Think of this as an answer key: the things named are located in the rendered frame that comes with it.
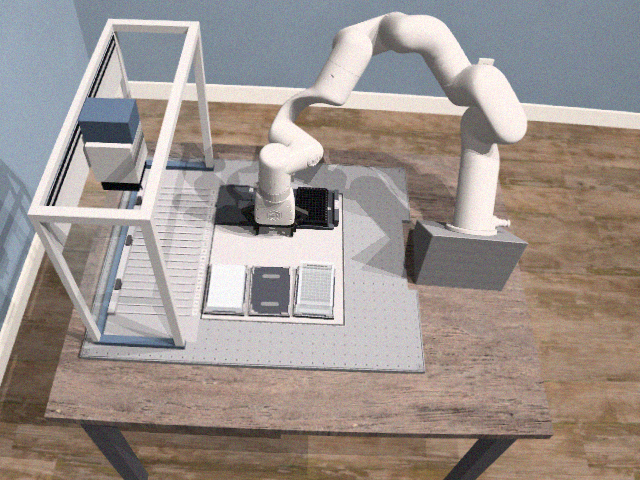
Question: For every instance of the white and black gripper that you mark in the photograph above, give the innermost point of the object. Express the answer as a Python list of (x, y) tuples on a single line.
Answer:
[(275, 213)]

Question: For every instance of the black well plate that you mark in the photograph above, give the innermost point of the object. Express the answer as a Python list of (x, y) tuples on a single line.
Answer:
[(316, 205)]

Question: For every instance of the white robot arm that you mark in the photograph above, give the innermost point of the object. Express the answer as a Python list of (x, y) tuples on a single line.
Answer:
[(482, 88)]

